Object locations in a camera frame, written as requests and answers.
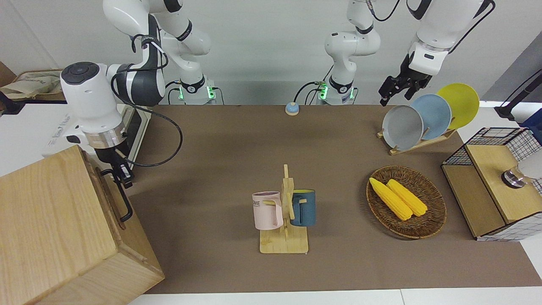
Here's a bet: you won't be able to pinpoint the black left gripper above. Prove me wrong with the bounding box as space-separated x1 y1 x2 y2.
379 53 433 107

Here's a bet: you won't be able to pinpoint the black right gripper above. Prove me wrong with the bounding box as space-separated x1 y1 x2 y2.
93 143 134 189

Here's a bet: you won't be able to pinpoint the light wooden drawer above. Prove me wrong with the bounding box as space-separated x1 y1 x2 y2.
80 146 138 233

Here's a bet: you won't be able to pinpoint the black metal drawer handle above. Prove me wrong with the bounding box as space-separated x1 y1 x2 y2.
100 169 133 223

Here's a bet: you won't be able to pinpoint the grey plate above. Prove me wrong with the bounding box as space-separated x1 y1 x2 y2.
382 105 424 151

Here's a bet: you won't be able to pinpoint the light blue plate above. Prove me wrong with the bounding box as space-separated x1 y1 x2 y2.
410 94 453 141

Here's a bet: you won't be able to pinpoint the wooden plate rack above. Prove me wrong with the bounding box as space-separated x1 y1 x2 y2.
377 128 458 156

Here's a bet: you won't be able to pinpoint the yellow plate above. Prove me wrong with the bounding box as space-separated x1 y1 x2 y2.
436 83 480 130

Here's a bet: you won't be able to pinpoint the white toaster oven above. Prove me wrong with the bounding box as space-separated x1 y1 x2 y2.
41 102 152 170

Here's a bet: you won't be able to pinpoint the light wooden cabinet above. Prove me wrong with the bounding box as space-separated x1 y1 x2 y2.
0 145 166 305

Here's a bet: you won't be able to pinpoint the short yellow corn cob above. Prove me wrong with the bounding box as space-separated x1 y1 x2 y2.
386 179 428 217

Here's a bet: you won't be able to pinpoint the long yellow corn cob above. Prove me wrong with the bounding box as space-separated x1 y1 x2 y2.
369 177 413 221

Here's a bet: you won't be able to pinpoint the black stand pole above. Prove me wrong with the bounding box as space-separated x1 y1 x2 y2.
494 70 542 121

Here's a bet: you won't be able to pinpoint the beige cloth bag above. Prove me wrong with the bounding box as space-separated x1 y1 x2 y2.
0 71 64 100

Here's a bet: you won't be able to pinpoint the wooden box with lid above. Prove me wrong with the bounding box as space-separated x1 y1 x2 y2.
441 144 542 238

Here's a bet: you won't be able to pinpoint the brown wicker basket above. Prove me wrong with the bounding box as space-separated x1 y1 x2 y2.
366 166 448 240

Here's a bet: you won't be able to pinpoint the blue object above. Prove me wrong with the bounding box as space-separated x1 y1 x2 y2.
521 108 542 145

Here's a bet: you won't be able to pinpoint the brown cardboard box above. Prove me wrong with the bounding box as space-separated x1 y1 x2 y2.
11 69 68 103

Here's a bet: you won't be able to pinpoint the silver white cylindrical device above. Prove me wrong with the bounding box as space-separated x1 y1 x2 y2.
501 148 542 189

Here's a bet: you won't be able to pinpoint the dark blue mug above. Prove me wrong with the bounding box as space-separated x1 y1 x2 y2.
290 189 317 227

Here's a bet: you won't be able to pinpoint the pink mug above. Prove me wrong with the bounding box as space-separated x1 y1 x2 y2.
252 191 284 231

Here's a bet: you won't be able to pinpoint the wooden mug rack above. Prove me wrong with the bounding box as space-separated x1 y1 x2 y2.
259 164 309 255

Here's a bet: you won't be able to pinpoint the brown table mat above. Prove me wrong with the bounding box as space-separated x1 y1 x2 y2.
125 105 542 294

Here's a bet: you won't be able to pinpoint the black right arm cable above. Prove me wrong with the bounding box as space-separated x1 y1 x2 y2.
111 34 184 168

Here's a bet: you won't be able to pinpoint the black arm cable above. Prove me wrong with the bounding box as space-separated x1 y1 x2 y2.
111 34 184 168
447 0 496 55

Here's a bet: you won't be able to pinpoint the black left base cables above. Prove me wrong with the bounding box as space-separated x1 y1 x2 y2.
294 66 335 105

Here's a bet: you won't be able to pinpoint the black base cables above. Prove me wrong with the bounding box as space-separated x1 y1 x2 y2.
294 66 335 105
164 80 182 105

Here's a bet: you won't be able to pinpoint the black right base cables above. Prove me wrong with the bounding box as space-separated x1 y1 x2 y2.
164 80 182 105

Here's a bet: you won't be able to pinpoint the black wire basket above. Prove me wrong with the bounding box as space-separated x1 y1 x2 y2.
442 127 542 242

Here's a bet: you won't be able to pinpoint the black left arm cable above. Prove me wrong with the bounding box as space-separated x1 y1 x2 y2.
447 0 496 55

